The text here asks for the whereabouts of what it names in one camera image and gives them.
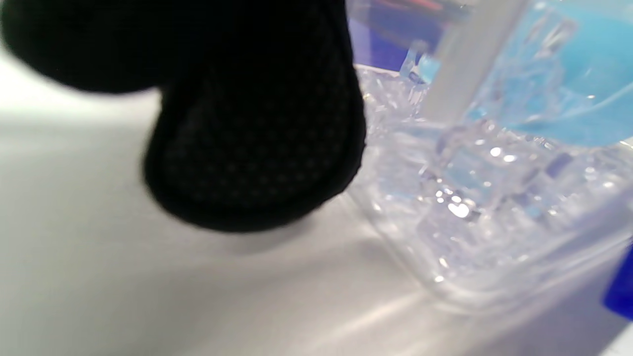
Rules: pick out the person's left hand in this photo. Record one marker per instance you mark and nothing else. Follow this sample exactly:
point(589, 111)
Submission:
point(247, 123)

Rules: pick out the clear plastic container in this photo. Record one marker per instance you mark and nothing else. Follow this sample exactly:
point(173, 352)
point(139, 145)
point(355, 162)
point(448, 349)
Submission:
point(474, 198)

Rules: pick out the clear container with blue clips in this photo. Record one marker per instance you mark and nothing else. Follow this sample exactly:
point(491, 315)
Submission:
point(470, 277)

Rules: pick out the blue plastic scoop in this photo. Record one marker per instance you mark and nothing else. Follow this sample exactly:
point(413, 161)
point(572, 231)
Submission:
point(593, 74)

